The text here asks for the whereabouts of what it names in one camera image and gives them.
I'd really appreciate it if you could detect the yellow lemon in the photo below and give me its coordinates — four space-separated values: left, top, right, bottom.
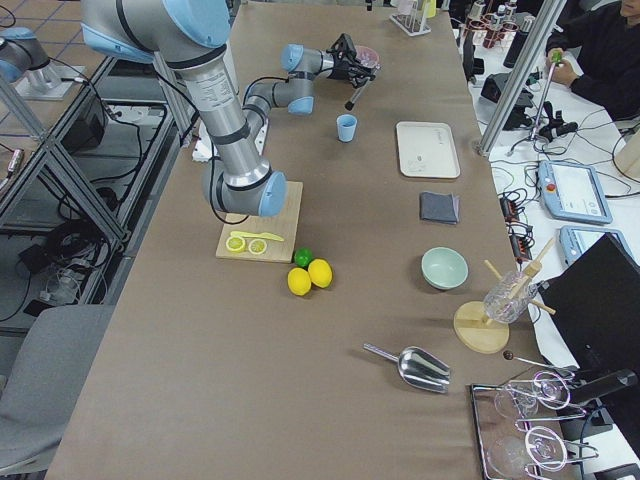
287 267 312 296
307 258 333 288

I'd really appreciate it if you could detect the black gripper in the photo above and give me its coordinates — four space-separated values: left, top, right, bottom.
326 33 379 88

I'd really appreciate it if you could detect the lemon half upper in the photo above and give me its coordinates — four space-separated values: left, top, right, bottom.
225 236 246 253

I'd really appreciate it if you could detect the wire glass rack tray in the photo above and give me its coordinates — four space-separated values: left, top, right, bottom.
469 370 599 479

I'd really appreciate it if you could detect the blue teach pendant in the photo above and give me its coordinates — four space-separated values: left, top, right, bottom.
537 160 613 225
559 225 630 266

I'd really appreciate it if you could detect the blue teach pendant upper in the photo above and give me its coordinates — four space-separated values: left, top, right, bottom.
537 160 613 225

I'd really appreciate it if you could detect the light green bowl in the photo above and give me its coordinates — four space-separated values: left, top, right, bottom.
421 246 469 290

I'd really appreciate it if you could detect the aluminium frame post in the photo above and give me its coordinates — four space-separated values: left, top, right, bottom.
476 0 566 157

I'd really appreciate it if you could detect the black monitor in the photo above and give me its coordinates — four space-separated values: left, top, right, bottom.
539 233 639 373

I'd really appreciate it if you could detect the clear glass on stand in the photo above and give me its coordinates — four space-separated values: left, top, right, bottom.
483 271 536 324

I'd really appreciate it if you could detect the seated person in black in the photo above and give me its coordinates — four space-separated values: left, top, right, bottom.
545 1 639 120

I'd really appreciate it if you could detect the light blue plastic cup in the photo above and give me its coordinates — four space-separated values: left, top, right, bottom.
336 114 358 143

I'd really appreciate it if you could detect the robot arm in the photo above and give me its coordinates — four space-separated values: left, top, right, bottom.
81 0 378 217

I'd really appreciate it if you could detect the yellow lemon lower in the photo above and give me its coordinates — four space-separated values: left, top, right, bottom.
287 267 312 296

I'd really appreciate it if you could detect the green lime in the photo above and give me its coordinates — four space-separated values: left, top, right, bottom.
293 247 315 269

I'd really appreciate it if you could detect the blue teach pendant lower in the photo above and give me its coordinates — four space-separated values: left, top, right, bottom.
559 225 630 266

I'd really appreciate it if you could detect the yellow lemon upper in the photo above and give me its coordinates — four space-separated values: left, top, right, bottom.
307 258 333 288

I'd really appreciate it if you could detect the white cup rack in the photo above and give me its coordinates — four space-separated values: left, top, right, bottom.
390 0 437 37

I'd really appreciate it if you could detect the steel ice scoop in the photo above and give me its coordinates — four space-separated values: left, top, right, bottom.
363 343 451 394

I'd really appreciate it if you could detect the pink bowl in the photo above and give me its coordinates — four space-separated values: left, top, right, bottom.
355 45 380 69

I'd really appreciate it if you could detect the lemon half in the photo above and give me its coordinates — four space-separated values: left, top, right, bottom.
247 238 268 255
225 236 246 253

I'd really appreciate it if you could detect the grey folded cloth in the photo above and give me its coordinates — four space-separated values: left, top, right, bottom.
419 191 459 224

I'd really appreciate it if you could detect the wooden glass drying stand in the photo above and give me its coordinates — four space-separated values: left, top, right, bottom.
454 238 556 354

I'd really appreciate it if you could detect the cream rabbit tray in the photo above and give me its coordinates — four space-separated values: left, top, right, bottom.
396 121 460 179

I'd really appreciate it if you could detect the yellow plastic knife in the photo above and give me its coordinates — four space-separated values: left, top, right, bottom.
229 230 285 242

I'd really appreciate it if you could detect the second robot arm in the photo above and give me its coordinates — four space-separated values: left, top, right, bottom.
1 27 70 101

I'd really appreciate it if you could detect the lemon half lower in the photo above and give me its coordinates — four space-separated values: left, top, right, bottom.
247 238 268 255

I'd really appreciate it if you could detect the bamboo cutting board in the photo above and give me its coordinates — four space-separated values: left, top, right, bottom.
215 181 303 263

